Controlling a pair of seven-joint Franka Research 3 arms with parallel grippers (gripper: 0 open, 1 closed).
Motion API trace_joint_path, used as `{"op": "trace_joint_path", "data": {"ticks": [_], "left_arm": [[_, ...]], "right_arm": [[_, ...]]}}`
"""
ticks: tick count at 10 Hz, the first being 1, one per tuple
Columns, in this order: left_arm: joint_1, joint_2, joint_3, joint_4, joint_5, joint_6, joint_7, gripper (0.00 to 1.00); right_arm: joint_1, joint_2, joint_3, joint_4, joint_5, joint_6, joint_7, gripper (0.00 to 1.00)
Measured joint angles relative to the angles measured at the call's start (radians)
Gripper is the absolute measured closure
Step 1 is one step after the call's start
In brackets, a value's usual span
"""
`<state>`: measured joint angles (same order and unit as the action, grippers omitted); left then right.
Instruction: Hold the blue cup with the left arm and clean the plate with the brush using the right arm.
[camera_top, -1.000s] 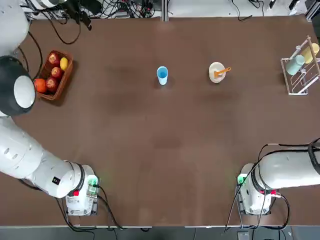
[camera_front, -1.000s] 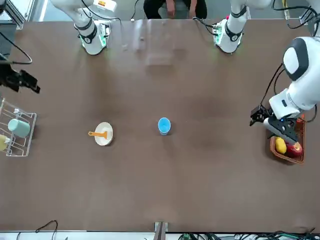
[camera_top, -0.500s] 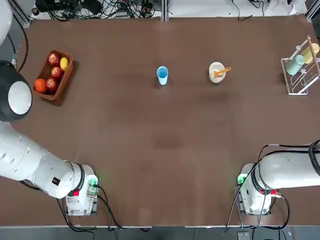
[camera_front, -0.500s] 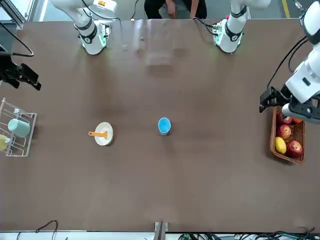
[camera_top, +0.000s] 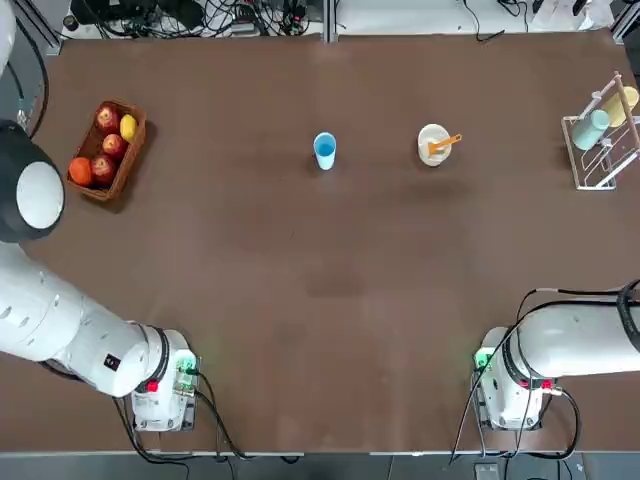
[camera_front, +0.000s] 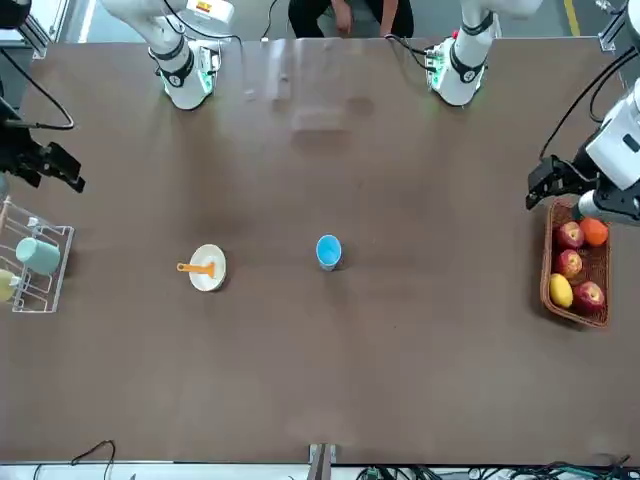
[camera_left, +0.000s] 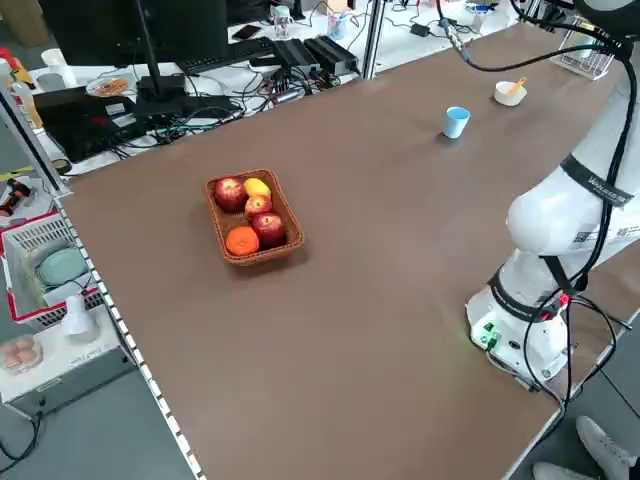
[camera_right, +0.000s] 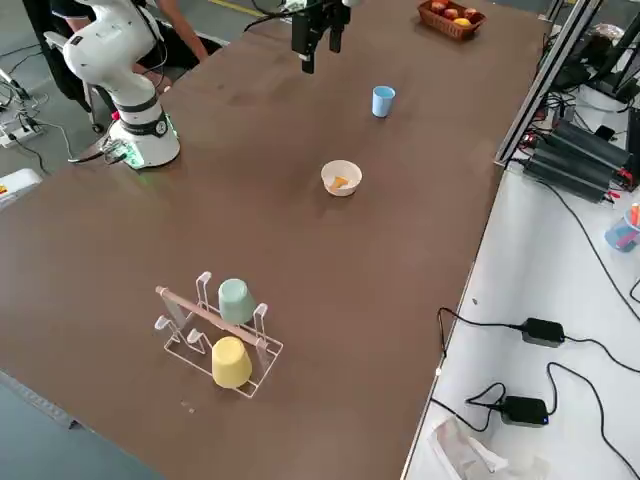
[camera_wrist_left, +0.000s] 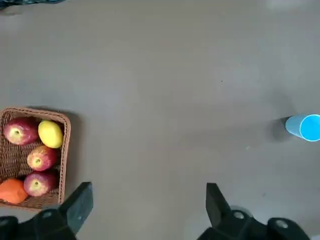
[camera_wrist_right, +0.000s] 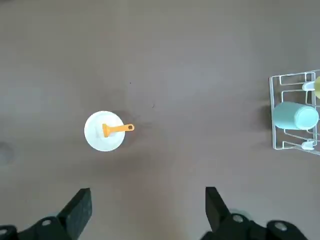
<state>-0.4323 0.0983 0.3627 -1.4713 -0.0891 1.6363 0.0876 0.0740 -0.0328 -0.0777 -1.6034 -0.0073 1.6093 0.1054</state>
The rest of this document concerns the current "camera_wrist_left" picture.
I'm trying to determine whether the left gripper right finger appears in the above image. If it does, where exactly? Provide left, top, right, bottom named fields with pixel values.
left=197, top=183, right=311, bottom=240

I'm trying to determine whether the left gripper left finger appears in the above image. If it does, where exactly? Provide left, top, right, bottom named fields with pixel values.
left=0, top=181, right=94, bottom=240

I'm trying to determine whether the blue plastic cup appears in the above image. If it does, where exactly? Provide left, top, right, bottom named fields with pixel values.
left=285, top=113, right=320, bottom=143

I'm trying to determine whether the red apple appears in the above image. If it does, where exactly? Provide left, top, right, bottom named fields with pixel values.
left=26, top=145, right=58, bottom=173
left=2, top=116, right=41, bottom=146
left=23, top=170, right=58, bottom=198

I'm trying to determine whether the orange fruit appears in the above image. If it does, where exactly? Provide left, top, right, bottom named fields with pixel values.
left=0, top=178, right=29, bottom=204

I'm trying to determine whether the brown wicker basket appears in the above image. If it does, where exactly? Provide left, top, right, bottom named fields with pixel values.
left=0, top=107, right=72, bottom=212

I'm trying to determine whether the yellow lemon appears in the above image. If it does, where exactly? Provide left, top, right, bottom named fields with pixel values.
left=37, top=119, right=64, bottom=149

